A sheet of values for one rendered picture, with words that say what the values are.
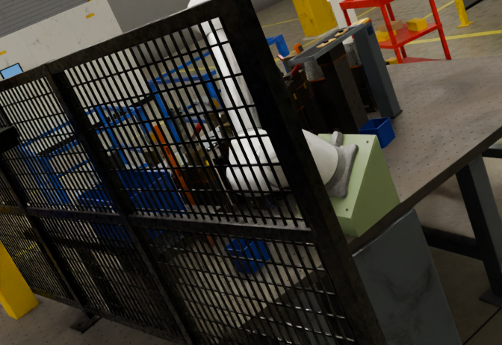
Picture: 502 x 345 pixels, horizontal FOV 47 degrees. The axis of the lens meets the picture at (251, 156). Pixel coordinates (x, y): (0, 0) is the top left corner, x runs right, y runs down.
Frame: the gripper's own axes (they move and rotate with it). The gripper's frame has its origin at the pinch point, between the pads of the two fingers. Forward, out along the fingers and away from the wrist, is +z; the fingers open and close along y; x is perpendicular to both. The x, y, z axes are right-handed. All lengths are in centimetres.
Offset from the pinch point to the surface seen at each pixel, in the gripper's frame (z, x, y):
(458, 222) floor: 134, -30, -12
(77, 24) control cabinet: -43, -479, 663
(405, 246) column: 77, 73, -29
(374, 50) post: 31.5, -11.8, -6.5
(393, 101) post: 57, -13, -7
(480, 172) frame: 77, 29, -46
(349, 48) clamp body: 30.4, -23.8, 9.5
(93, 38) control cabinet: -11, -493, 656
